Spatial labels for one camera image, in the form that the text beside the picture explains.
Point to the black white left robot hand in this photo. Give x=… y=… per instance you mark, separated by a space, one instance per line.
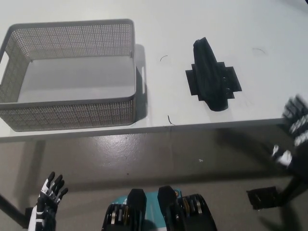
x=45 y=204

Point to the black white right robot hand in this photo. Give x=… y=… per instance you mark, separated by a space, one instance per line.
x=297 y=125

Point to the black cloth bundle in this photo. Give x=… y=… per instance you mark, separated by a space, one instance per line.
x=209 y=79

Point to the black table leg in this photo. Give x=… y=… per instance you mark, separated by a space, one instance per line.
x=6 y=203
x=294 y=190

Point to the flat black fabric patch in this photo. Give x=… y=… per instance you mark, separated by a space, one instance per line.
x=232 y=79

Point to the large black floor tape patch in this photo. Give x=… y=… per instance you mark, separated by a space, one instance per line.
x=263 y=197

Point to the thin curved dark thread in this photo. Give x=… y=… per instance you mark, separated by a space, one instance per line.
x=259 y=49
x=163 y=57

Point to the black teal robot torso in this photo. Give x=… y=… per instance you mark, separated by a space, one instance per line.
x=154 y=211

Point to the short thick dark thread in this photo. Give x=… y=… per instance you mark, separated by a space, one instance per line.
x=170 y=120

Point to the grey perforated storage basket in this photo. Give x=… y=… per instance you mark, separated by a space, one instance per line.
x=72 y=74

